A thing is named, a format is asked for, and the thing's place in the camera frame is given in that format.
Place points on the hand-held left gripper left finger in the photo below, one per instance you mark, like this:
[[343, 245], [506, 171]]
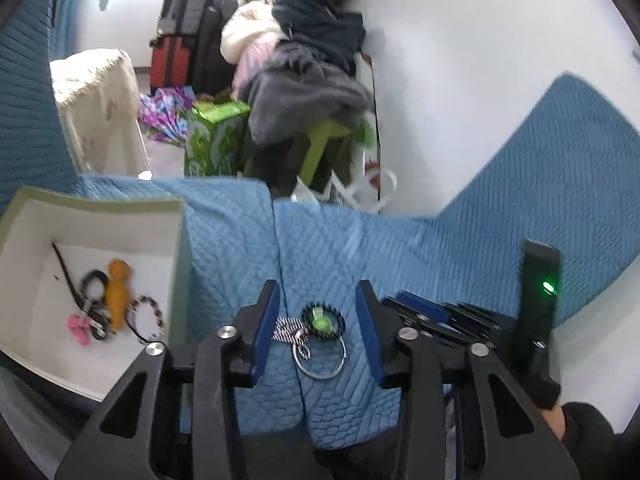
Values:
[[265, 335]]

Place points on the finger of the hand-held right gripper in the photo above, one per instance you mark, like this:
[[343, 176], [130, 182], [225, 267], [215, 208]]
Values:
[[480, 322], [425, 307]]

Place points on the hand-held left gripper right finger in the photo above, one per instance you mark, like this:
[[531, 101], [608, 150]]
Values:
[[371, 340]]

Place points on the green charm with black fringe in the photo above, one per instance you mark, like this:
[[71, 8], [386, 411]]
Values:
[[322, 324]]

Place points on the pink charm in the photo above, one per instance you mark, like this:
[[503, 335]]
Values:
[[79, 329]]

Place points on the pale green cardboard box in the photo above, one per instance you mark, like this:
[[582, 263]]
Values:
[[40, 320]]

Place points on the person's right forearm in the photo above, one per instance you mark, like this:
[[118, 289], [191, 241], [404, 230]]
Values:
[[585, 425]]

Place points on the blue covered chair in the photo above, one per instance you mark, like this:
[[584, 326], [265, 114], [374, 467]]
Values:
[[500, 200], [225, 240]]

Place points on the white plastic bag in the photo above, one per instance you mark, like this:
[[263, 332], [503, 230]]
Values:
[[365, 195]]

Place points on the green plastic stool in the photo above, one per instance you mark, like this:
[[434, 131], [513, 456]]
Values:
[[327, 135]]

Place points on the green carton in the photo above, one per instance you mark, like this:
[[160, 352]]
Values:
[[215, 142]]

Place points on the fruit print folded mat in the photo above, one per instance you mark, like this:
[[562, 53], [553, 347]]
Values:
[[367, 110]]

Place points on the grey fleece garment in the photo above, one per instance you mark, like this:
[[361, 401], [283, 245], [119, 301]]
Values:
[[305, 95]]

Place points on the purple patterned cloth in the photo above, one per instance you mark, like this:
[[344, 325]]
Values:
[[167, 110]]

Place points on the pink cloth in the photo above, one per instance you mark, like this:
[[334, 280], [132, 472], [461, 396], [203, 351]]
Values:
[[250, 67]]

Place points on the cream covered cabinet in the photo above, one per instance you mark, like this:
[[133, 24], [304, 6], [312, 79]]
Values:
[[100, 110]]

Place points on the red suitcase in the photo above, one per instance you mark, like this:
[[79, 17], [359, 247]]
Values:
[[172, 65]]

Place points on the black suitcase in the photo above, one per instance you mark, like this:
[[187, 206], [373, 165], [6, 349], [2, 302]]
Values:
[[212, 45]]

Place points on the navy jacket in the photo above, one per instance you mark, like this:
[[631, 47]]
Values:
[[320, 30]]

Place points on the white down jacket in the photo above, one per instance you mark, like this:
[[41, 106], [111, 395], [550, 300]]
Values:
[[247, 30]]

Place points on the grey suitcase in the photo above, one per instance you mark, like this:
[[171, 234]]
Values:
[[185, 7]]

